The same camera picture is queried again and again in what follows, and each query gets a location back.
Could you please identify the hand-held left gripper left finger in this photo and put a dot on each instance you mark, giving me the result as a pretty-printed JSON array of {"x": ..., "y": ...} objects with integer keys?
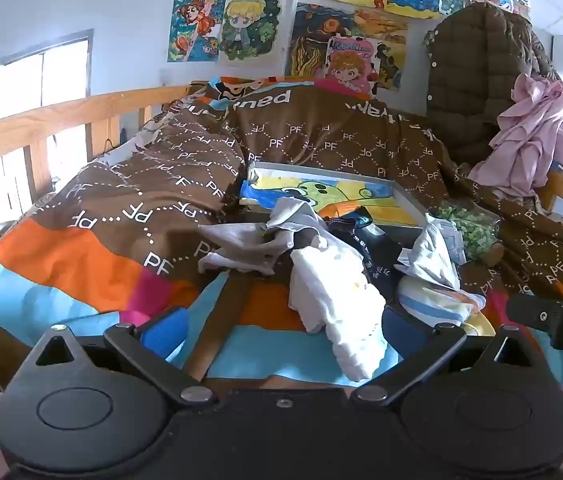
[{"x": 164, "y": 335}]

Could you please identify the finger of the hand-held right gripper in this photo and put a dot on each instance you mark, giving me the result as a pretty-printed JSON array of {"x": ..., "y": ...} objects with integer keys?
[{"x": 531, "y": 312}]

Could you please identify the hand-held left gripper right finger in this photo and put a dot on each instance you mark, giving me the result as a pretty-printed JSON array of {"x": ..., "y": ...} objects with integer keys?
[{"x": 401, "y": 332}]

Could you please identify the pastel striped cloth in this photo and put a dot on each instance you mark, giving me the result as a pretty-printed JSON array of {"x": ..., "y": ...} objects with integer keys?
[{"x": 431, "y": 305}]

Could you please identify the white baby garment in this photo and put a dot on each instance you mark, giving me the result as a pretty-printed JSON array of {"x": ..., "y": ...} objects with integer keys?
[{"x": 336, "y": 300}]

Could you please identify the striped blue white garment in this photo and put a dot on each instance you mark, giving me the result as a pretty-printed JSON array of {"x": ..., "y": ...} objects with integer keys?
[{"x": 431, "y": 250}]

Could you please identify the taupe cloth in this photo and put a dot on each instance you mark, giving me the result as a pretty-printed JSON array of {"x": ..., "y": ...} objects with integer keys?
[{"x": 241, "y": 240}]

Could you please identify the grey box with cartoon lining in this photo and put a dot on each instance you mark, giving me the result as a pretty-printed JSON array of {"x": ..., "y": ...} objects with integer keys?
[{"x": 336, "y": 195}]

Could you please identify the light grey cloth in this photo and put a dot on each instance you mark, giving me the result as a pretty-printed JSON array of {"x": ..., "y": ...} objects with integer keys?
[{"x": 291, "y": 212}]

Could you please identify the black garment with printed band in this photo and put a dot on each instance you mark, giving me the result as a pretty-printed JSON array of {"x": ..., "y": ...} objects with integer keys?
[{"x": 381, "y": 255}]

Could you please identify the green floral cloth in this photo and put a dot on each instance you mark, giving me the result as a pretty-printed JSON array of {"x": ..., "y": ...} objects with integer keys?
[{"x": 471, "y": 230}]

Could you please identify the pink cloth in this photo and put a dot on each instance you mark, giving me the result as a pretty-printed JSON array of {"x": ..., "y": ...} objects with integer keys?
[{"x": 536, "y": 135}]

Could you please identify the brown printed blanket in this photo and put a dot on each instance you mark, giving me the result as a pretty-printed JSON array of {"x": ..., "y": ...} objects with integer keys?
[{"x": 311, "y": 145}]

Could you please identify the brown puffer jacket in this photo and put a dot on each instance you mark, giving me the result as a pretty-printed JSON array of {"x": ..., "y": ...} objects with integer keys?
[{"x": 471, "y": 75}]

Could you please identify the pink cartoon boy poster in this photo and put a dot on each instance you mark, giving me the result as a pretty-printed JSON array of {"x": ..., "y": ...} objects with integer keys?
[{"x": 349, "y": 70}]

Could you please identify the bright window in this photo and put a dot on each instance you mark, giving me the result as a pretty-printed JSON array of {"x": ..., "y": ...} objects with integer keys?
[{"x": 61, "y": 75}]

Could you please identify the grey floral fabric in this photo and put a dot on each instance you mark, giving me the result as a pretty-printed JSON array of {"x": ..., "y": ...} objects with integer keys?
[{"x": 430, "y": 39}]

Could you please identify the yellow orange landscape painting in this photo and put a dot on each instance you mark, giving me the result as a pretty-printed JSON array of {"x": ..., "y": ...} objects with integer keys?
[{"x": 386, "y": 25}]

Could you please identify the dark blue swirl painting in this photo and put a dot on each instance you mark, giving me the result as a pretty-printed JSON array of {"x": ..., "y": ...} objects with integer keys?
[{"x": 311, "y": 35}]

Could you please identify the wooden bed rail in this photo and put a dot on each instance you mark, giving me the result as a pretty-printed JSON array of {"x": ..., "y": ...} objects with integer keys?
[{"x": 36, "y": 125}]

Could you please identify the orange-haired girl wall poster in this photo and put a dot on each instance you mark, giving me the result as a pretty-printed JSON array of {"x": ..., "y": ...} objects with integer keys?
[{"x": 196, "y": 25}]

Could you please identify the blond boy wall poster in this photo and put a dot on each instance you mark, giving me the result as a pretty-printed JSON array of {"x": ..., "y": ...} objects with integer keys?
[{"x": 246, "y": 25}]

